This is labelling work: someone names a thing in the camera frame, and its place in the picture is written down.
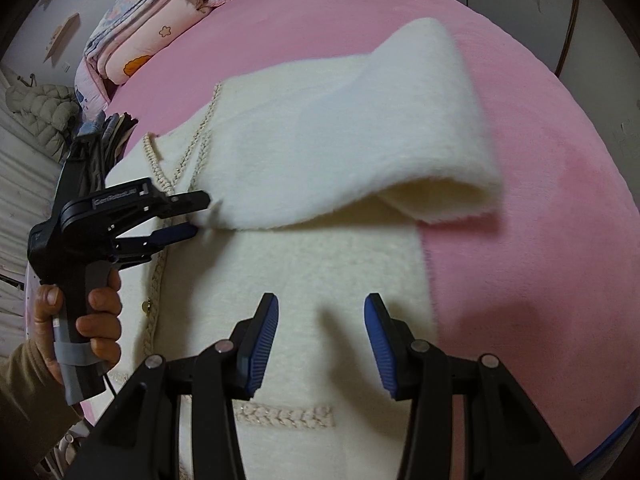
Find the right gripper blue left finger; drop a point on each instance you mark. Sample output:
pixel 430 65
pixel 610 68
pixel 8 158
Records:
pixel 253 339

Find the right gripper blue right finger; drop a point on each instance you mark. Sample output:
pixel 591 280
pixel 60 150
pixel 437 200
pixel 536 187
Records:
pixel 391 343

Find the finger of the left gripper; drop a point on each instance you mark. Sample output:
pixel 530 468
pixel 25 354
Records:
pixel 183 203
pixel 159 239

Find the white fluffy coat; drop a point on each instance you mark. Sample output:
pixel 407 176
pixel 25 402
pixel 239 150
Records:
pixel 321 175

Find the left forearm olive sleeve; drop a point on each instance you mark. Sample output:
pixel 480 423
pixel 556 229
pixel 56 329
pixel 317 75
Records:
pixel 34 413

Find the dark folded clothes stack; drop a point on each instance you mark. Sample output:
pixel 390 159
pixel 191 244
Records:
pixel 114 133

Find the person's left hand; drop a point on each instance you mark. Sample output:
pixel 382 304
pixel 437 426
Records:
pixel 101 326

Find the beige puffer jacket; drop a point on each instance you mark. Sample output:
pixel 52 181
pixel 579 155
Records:
pixel 49 112

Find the pink bed sheet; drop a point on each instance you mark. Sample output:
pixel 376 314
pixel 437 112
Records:
pixel 549 281

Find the folded floral pink quilt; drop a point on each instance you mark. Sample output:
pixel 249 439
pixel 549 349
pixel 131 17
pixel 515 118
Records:
pixel 132 31

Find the floral sliding wardrobe door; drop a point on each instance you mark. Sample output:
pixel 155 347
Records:
pixel 582 42

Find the lower wooden wall shelf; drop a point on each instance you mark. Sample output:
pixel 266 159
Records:
pixel 56 38

